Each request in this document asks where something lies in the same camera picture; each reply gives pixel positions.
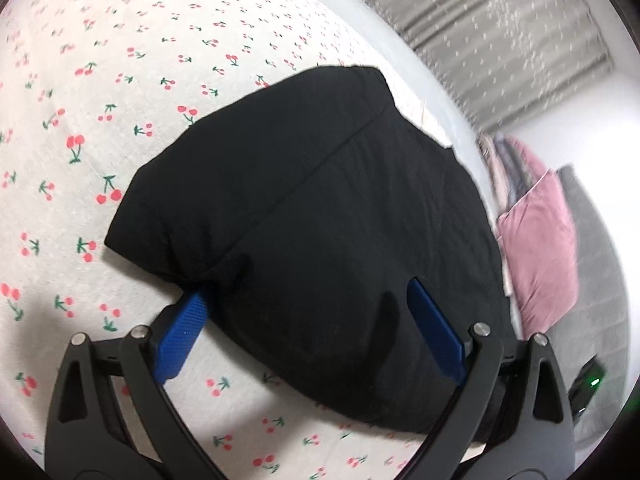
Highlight black long coat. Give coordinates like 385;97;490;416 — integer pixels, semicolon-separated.
105;66;514;434

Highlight pink velvet pillow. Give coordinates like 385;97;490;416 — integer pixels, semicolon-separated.
497;170;579;338

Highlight black device with green light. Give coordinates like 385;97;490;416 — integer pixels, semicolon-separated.
568;356;606;425

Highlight grey quilted headboard cushion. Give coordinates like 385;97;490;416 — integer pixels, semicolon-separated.
547;165;629;455

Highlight folded beige and grey linens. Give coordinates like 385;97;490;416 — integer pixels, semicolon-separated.
476;134;548;214

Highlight grey dotted curtain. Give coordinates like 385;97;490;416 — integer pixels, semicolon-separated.
362;0;613;134

